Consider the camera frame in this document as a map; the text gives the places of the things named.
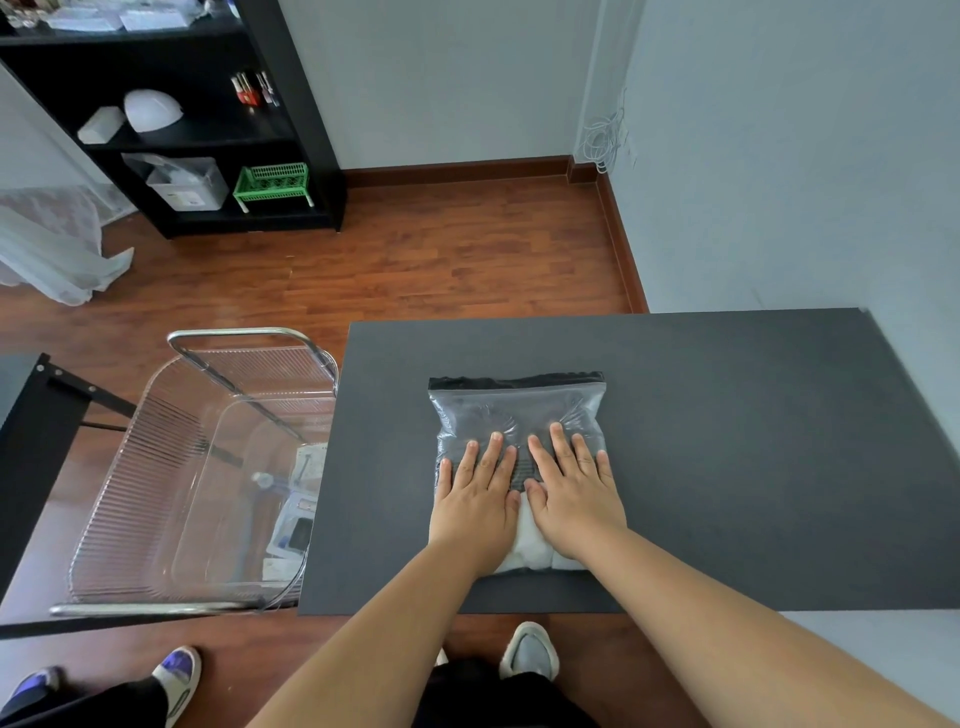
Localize person's left hand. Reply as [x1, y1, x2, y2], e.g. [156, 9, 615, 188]
[428, 431, 523, 579]

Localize person's right hand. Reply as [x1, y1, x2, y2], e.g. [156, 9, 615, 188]
[522, 422, 631, 563]

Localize clear zip bag with cotton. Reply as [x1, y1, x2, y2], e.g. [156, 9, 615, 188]
[427, 371, 609, 577]

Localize clear plastic basket with handles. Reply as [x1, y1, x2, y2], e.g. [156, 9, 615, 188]
[48, 326, 340, 620]

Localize person's left forearm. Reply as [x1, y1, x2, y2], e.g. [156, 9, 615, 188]
[247, 539, 500, 728]

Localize person's right forearm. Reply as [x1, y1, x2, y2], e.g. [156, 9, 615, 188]
[573, 524, 960, 728]

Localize person's black trousers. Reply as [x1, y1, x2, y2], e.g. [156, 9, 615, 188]
[412, 658, 601, 728]

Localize green plastic basket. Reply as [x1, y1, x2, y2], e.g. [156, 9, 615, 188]
[232, 162, 315, 214]

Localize white storage box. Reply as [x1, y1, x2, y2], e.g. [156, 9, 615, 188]
[121, 153, 230, 213]

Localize pile of small packets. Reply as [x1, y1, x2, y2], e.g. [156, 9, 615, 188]
[260, 442, 329, 586]

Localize black bookshelf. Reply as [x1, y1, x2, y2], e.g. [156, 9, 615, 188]
[0, 0, 349, 240]

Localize black table metal legs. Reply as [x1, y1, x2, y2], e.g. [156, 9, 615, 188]
[0, 352, 138, 643]

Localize row of nail polish bottles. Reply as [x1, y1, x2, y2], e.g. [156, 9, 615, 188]
[230, 71, 280, 109]

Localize white lace tablecloth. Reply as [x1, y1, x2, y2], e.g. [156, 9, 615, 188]
[0, 67, 136, 307]

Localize white dome nail lamp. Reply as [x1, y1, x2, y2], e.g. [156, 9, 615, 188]
[123, 88, 185, 134]

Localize white hand rest block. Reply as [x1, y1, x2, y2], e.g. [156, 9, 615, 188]
[76, 105, 127, 145]

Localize white flat box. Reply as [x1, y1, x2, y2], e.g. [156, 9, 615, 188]
[44, 3, 125, 33]
[118, 0, 204, 31]

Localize white coiled cable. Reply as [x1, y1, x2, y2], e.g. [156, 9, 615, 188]
[581, 89, 639, 175]

